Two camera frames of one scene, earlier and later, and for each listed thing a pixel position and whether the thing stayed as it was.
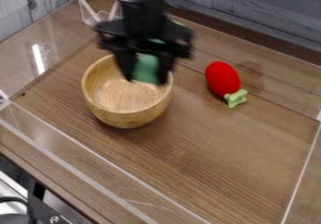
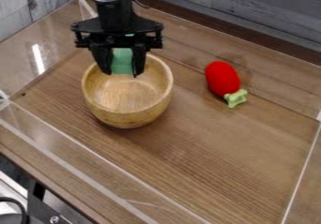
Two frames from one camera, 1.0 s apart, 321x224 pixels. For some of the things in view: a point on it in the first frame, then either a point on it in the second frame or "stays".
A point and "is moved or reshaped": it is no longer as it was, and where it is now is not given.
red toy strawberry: (222, 79) stays
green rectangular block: (145, 68) is moved or reshaped
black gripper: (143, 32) → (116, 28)
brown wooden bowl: (124, 104) stays
